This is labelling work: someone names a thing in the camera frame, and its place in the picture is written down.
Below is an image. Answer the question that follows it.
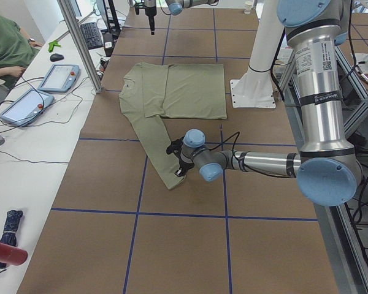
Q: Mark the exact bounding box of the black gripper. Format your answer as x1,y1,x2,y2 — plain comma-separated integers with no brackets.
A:
166,138,194,177
134,0,156,35

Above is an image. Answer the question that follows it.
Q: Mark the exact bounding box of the sage green long-sleeve shirt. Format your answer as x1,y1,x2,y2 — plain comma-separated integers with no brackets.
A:
119,62,227,189

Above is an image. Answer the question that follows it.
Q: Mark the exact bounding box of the black keyboard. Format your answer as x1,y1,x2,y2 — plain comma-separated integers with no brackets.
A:
80,22,104,50

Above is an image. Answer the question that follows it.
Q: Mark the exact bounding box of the green plastic clamp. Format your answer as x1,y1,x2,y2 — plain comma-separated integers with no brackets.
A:
48,40,61,53

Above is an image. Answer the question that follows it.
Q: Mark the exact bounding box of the white paper cup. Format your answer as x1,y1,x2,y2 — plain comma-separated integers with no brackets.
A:
244,1,254,15

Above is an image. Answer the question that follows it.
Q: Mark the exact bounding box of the black computer mouse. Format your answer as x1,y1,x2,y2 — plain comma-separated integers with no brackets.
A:
50,53,64,62

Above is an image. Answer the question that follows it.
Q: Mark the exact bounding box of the upper teach pendant tablet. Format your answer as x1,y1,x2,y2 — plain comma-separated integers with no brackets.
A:
37,64,80,93

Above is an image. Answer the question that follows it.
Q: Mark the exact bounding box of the teach pendant tablet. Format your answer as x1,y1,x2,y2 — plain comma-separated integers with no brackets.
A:
0,89,54,127
37,64,80,93

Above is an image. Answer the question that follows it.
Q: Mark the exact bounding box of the seated person in green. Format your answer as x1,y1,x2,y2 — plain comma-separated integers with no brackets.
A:
0,15,43,89

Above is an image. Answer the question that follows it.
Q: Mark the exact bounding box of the lower teach pendant tablet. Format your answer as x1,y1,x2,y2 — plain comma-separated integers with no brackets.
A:
0,89,54,127

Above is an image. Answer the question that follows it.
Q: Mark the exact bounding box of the folded dark blue umbrella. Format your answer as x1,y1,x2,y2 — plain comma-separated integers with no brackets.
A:
0,209,25,270

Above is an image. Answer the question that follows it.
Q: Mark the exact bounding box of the red water bottle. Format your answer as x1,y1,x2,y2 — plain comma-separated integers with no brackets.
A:
0,242,28,266

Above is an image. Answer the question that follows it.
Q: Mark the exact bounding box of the aluminium frame post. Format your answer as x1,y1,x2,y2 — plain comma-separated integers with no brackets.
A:
57,0,102,94

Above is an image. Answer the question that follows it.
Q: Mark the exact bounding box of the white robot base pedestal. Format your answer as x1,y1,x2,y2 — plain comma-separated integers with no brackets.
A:
230,1,284,108

